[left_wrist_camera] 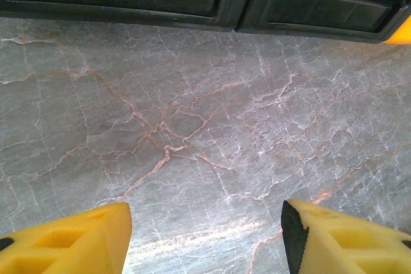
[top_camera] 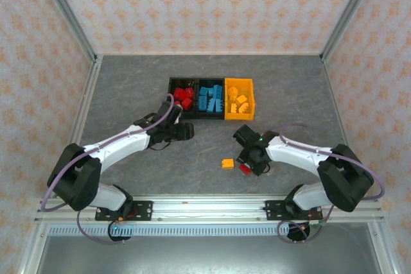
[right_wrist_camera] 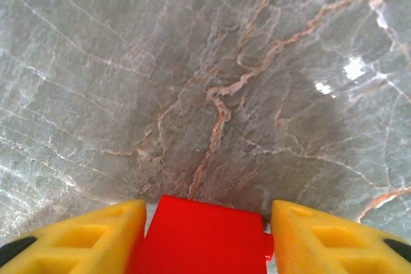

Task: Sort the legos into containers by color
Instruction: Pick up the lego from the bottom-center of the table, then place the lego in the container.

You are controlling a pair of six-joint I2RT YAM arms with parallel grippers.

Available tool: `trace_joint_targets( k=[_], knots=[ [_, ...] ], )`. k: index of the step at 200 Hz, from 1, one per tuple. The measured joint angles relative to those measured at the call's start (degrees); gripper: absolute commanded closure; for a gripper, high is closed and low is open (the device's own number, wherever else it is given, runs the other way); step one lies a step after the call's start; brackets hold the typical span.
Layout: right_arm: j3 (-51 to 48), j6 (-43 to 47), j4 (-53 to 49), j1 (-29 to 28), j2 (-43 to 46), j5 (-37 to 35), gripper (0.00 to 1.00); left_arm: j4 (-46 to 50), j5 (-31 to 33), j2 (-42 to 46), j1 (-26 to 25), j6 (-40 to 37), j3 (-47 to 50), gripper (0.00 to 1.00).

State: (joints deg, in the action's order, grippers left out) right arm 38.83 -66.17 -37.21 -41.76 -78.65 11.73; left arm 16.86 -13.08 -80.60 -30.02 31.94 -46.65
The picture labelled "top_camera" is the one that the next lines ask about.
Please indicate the red lego brick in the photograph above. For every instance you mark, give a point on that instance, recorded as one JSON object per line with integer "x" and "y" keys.
{"x": 187, "y": 104}
{"x": 179, "y": 93}
{"x": 176, "y": 103}
{"x": 245, "y": 169}
{"x": 189, "y": 91}

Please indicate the blue long lego brick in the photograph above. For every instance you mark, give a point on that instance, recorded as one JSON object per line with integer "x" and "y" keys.
{"x": 203, "y": 103}
{"x": 220, "y": 106}
{"x": 217, "y": 90}
{"x": 212, "y": 106}

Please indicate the yellow lego brick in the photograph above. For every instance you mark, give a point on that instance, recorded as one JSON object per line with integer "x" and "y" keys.
{"x": 234, "y": 108}
{"x": 244, "y": 107}
{"x": 241, "y": 98}
{"x": 232, "y": 90}
{"x": 228, "y": 163}

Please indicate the blue small lego brick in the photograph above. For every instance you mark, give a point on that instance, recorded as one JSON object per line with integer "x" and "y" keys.
{"x": 204, "y": 91}

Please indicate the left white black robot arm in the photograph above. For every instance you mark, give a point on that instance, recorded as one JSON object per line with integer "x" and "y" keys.
{"x": 122, "y": 142}

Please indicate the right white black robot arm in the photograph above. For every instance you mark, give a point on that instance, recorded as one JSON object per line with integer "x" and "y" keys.
{"x": 295, "y": 155}

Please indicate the black plastic bin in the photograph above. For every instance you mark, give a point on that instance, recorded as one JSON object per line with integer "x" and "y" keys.
{"x": 210, "y": 116}
{"x": 184, "y": 115}

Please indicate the yellow plastic bin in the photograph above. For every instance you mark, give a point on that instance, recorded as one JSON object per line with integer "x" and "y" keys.
{"x": 239, "y": 116}

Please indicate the grey metal sheet panel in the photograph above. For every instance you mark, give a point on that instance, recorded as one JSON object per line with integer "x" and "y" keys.
{"x": 208, "y": 254}

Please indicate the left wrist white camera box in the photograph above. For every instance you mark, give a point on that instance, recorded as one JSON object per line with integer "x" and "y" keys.
{"x": 176, "y": 120}

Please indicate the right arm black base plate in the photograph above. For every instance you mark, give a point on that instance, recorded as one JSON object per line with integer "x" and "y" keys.
{"x": 273, "y": 210}

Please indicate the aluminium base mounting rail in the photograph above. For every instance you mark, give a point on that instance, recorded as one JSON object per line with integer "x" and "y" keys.
{"x": 208, "y": 210}

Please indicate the aluminium table side rail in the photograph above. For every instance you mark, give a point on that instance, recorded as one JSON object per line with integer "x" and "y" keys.
{"x": 334, "y": 94}
{"x": 78, "y": 126}

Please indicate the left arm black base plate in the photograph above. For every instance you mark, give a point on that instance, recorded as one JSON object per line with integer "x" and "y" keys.
{"x": 143, "y": 211}

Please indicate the aluminium frame post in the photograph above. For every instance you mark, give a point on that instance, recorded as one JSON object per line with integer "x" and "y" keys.
{"x": 65, "y": 11}
{"x": 349, "y": 11}

